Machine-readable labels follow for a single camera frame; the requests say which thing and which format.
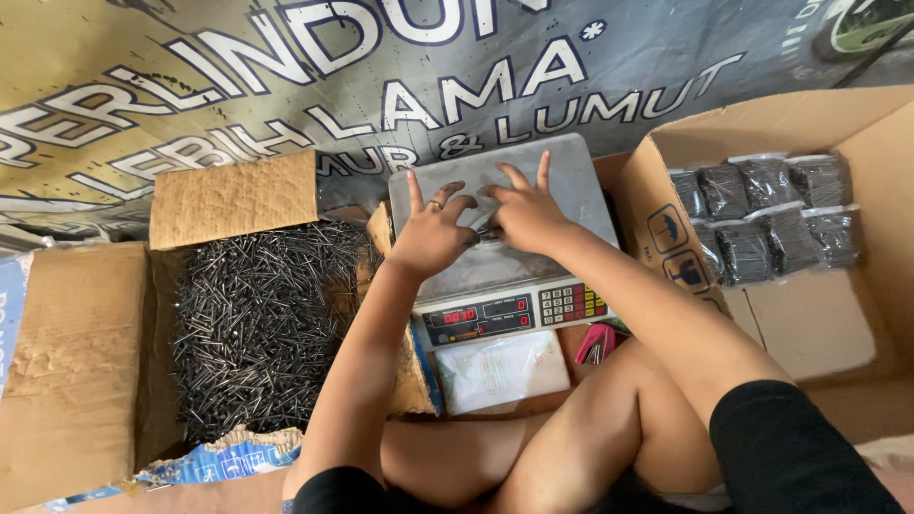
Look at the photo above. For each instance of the person's left hand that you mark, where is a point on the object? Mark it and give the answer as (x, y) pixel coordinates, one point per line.
(427, 243)

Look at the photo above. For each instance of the person's right hand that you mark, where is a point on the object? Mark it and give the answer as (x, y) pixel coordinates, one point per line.
(532, 218)

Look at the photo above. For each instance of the clear plastic bag with nails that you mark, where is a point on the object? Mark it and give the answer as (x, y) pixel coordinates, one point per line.
(474, 180)

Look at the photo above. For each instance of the grey digital weighing scale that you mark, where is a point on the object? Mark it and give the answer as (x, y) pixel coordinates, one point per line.
(500, 285)

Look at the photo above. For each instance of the pink stapler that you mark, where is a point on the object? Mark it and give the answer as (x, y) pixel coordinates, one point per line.
(595, 344)

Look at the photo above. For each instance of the pile of empty plastic bags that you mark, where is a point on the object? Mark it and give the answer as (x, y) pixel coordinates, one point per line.
(500, 372)

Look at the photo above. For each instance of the heap of loose dark nails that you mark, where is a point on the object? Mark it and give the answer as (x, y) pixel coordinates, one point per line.
(264, 321)

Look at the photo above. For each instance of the printed vinyl banner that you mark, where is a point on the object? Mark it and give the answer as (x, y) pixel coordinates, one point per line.
(321, 85)

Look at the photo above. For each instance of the person's right leg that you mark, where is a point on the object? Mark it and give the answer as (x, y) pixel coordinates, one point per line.
(600, 421)

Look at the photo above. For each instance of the person's leg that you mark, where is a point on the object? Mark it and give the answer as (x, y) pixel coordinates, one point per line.
(457, 457)
(600, 421)

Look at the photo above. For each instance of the person's left leg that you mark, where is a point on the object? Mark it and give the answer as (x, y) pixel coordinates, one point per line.
(457, 457)

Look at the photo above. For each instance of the stack of bagged nail packets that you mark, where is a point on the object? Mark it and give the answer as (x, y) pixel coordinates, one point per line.
(767, 214)

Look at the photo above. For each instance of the large open cardboard box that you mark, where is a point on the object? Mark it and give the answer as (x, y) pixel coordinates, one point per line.
(807, 321)

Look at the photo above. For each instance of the person's black shirt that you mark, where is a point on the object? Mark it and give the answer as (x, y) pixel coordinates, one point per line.
(792, 450)

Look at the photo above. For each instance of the torn cardboard box of nails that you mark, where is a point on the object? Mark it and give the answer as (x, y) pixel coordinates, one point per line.
(78, 335)

